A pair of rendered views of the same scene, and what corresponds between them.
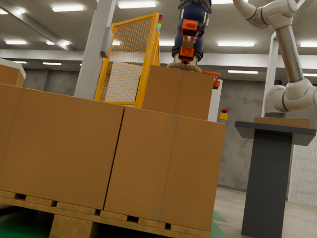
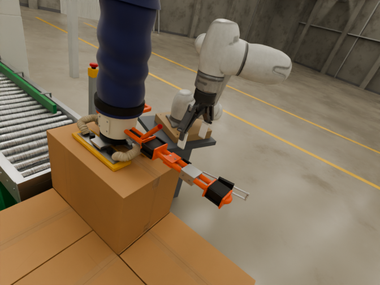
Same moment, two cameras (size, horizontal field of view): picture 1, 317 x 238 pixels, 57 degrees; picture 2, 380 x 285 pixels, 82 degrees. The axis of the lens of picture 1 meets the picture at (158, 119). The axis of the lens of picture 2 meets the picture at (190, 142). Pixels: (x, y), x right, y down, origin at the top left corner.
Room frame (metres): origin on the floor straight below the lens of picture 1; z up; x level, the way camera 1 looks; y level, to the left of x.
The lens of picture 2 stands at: (1.28, 0.58, 1.64)
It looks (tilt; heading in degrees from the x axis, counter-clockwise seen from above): 31 degrees down; 295
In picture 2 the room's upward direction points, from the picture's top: 16 degrees clockwise
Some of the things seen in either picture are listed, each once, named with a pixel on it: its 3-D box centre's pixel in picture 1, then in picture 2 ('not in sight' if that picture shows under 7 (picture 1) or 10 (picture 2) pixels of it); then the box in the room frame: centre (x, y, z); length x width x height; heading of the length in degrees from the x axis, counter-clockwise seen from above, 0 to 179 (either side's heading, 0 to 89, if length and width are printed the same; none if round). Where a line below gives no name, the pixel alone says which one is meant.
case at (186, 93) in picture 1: (175, 110); (114, 175); (2.00, -0.11, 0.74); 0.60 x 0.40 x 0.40; 177
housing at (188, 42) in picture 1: (188, 40); (190, 174); (1.55, -0.09, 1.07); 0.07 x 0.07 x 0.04; 86
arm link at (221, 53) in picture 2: not in sight; (222, 48); (1.58, -0.10, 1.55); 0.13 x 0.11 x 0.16; 33
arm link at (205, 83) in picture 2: not in sight; (208, 81); (1.59, -0.09, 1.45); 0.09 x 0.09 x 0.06
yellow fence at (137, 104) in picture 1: (116, 98); not in sight; (3.42, 0.54, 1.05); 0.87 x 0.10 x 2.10; 49
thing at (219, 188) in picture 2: (189, 28); (217, 193); (1.41, -0.07, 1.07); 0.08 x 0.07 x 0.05; 176
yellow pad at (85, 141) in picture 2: not in sight; (100, 145); (2.02, -0.02, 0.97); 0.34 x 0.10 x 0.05; 176
